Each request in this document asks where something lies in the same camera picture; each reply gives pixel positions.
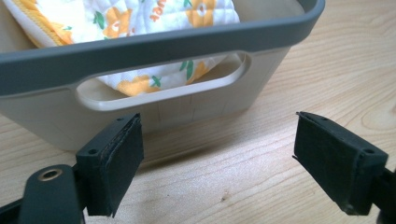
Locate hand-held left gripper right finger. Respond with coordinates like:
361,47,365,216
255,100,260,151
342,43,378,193
292,111,389,217

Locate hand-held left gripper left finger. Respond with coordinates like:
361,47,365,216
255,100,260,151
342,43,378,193
75,112,145,218

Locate beige plastic basket grey rim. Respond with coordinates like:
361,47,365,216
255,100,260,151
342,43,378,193
0,0,326,152

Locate white cloth with orange flowers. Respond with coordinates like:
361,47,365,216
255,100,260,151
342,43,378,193
3,0,241,97

